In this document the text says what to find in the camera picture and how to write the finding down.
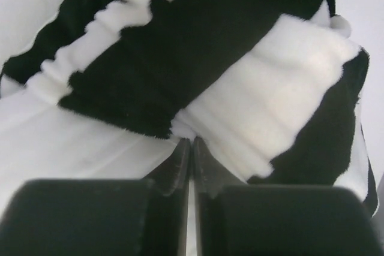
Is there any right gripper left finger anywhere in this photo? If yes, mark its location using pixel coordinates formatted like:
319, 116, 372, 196
143, 139, 191, 256

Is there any white pillow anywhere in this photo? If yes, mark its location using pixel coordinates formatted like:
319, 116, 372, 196
0, 0, 193, 256

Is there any black white striped pillowcase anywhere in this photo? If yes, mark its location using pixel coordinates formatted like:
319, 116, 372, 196
1, 0, 379, 216

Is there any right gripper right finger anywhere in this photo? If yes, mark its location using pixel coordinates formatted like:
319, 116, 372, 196
191, 137, 245, 256

